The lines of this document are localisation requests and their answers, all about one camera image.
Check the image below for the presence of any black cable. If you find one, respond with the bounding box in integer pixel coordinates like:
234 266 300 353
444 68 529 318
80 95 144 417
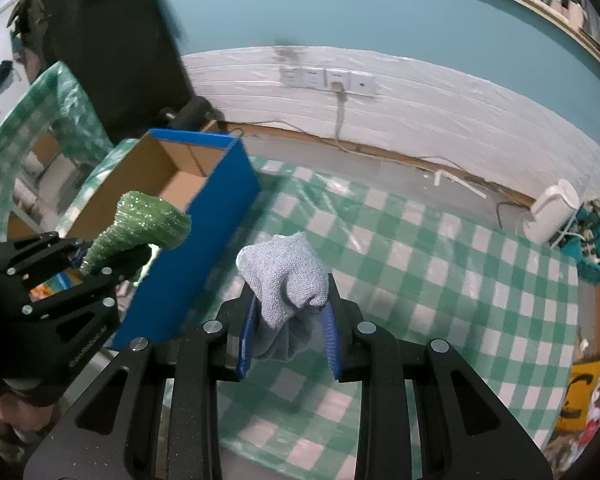
495 201 536 228

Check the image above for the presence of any yellow printed bag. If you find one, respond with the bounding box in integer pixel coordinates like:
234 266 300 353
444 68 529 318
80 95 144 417
557 357 600 433

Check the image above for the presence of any green checkered tablecloth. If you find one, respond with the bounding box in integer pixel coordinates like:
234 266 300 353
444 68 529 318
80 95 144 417
62 137 581 480
0 60 116 241

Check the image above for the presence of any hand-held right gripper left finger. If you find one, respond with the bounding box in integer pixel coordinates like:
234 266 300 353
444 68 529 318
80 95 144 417
24 287 261 480

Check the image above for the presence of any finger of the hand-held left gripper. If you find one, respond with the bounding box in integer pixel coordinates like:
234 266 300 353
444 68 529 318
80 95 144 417
7 245 151 319
0 231 90 273

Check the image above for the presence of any white appliance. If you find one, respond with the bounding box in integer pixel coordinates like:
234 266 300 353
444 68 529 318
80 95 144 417
522 179 580 243

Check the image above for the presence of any black cylinder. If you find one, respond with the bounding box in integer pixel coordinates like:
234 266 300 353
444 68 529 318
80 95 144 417
162 96 213 133

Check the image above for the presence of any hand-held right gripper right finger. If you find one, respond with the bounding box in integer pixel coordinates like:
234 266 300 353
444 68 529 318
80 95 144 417
322 272 553 480

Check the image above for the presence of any grey plug with cable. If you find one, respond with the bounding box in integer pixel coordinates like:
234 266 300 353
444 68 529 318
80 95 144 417
330 82 348 140

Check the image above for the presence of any green sparkly cloth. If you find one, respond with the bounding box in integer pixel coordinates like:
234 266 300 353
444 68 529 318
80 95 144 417
80 191 192 277

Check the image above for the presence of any blue cardboard box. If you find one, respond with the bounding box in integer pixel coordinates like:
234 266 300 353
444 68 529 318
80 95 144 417
62 128 262 351

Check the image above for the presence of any white trim strip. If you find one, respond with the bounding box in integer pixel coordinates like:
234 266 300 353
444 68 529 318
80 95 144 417
434 170 486 196

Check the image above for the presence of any person's left forearm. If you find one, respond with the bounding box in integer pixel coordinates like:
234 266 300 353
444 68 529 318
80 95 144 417
0 417 41 467

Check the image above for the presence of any person's left hand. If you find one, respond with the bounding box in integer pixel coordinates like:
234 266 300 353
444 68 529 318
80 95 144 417
0 391 62 433

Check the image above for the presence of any wooden wall shelf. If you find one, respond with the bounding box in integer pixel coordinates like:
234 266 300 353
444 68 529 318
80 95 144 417
436 0 600 81

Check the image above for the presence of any grey blue knit cloth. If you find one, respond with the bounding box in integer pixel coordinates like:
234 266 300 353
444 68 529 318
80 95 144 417
236 232 328 361

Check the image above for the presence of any orange box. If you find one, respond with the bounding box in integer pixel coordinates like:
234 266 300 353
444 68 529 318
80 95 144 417
30 280 68 302

